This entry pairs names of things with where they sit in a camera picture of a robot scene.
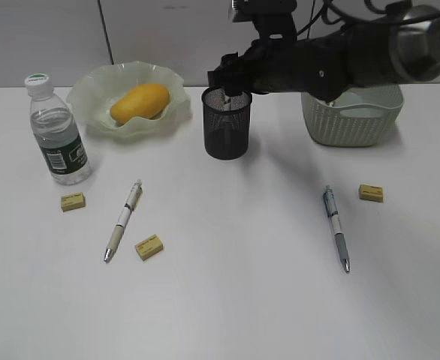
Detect clear water bottle green label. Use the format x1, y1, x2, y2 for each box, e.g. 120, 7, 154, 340
24, 73, 91, 185

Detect far left yellow eraser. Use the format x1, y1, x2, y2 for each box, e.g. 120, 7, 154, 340
60, 192, 86, 212

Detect centre left yellow eraser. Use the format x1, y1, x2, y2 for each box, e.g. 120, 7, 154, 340
135, 234, 164, 261

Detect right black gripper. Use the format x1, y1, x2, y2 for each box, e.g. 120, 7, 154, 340
207, 33, 353, 101

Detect yellow eraser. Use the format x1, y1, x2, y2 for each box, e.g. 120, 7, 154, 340
358, 184, 384, 203
135, 234, 164, 261
60, 192, 86, 212

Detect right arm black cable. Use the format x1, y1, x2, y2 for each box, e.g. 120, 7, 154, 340
297, 0, 393, 35

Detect right yellow eraser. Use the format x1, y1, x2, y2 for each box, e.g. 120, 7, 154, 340
358, 184, 384, 203

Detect left beige grip pen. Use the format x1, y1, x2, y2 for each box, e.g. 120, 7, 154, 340
104, 179, 143, 263

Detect yellow mango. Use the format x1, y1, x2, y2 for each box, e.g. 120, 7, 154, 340
110, 83, 170, 125

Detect black mesh pen holder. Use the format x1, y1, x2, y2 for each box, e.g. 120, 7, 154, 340
201, 88, 252, 161

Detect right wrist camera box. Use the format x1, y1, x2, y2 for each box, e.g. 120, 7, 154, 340
228, 0, 297, 41

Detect pale green woven basket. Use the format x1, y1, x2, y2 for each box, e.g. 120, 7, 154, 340
301, 85, 404, 147

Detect pale green wavy plate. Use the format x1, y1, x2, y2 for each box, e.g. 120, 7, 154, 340
67, 61, 191, 141

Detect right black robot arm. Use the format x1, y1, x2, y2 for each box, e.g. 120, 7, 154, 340
208, 1, 440, 102

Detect middle blue grey pen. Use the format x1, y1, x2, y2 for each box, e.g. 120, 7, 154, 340
322, 186, 351, 274

